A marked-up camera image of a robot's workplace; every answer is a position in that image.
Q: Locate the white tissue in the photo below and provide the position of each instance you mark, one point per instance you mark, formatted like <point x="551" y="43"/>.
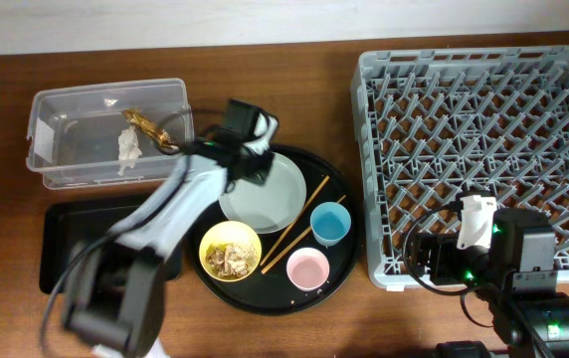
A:
<point x="128" y="149"/>

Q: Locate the gold foil wrapper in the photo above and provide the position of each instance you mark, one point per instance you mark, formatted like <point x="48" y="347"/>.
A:
<point x="160" y="136"/>

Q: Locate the grey plate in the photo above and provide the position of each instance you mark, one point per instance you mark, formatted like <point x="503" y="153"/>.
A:
<point x="270" y="207"/>

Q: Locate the black rectangular tray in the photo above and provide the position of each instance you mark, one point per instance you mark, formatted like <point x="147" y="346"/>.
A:
<point x="78" y="222"/>

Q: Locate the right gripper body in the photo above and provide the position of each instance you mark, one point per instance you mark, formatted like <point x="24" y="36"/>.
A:
<point x="472" y="246"/>

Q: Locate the clear plastic bin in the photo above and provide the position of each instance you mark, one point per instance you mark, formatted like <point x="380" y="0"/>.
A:
<point x="73" y="132"/>

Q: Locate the round black tray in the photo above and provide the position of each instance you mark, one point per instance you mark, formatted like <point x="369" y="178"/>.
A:
<point x="273" y="293"/>

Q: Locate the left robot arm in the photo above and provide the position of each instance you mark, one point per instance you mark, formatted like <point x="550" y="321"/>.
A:
<point x="114" y="287"/>

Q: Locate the grey dishwasher rack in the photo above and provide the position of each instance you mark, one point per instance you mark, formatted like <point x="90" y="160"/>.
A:
<point x="431" y="124"/>

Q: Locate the pink cup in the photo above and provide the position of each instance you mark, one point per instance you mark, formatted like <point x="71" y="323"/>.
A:
<point x="307" y="269"/>

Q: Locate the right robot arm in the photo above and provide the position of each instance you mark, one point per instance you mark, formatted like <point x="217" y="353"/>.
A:
<point x="503" y="256"/>

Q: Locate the wooden chopstick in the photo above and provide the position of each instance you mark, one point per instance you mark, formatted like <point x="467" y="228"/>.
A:
<point x="290" y="226"/>
<point x="289" y="247"/>

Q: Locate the blue cup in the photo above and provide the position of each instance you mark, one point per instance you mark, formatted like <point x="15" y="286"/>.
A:
<point x="330" y="222"/>

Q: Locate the food scraps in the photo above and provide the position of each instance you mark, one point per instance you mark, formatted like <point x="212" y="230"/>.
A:
<point x="231" y="261"/>

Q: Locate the yellow bowl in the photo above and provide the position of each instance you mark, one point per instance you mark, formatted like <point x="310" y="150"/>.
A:
<point x="229" y="232"/>

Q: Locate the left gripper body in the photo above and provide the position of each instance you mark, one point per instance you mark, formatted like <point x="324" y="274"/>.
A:
<point x="263" y="166"/>

